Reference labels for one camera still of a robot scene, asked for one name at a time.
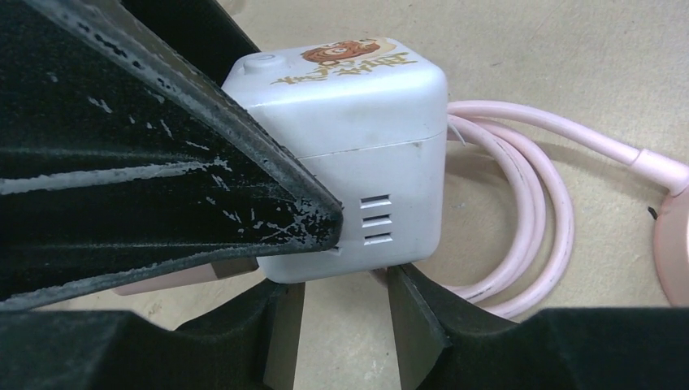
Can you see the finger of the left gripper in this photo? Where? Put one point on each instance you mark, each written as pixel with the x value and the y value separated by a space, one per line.
pixel 121 161
pixel 201 31

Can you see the white cube power socket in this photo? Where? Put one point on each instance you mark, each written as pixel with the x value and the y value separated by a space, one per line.
pixel 368 119

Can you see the pink round power strip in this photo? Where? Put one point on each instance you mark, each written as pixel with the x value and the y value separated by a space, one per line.
pixel 670 248

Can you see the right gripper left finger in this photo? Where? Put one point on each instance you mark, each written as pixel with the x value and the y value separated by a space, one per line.
pixel 250 342

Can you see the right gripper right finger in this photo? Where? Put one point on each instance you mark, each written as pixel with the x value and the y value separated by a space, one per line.
pixel 444 342

